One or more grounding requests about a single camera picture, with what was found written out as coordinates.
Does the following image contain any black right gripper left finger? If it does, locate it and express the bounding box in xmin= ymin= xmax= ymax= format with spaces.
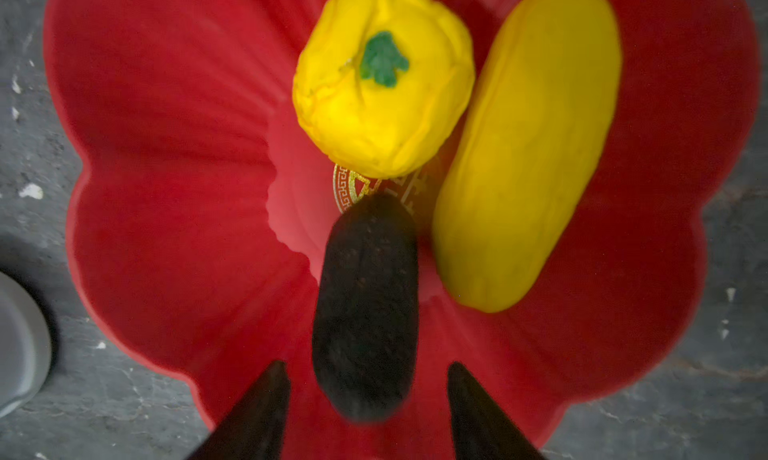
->
xmin=188 ymin=360 xmax=291 ymax=460

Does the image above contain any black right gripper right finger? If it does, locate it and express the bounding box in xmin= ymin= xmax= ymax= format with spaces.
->
xmin=447 ymin=362 xmax=545 ymax=460

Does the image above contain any dark fake avocado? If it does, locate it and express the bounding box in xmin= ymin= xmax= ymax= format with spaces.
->
xmin=312 ymin=194 xmax=419 ymax=423

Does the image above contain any yellow fake bell pepper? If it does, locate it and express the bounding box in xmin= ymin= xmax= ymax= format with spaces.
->
xmin=292 ymin=0 xmax=476 ymax=179

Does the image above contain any red flower-shaped fruit bowl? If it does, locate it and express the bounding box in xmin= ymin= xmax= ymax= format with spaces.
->
xmin=43 ymin=0 xmax=760 ymax=459

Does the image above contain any yellow fake elongated fruit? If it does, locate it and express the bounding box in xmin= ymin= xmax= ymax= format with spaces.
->
xmin=432 ymin=0 xmax=623 ymax=313

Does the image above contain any white analog alarm clock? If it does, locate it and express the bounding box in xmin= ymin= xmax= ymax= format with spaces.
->
xmin=0 ymin=273 xmax=52 ymax=417

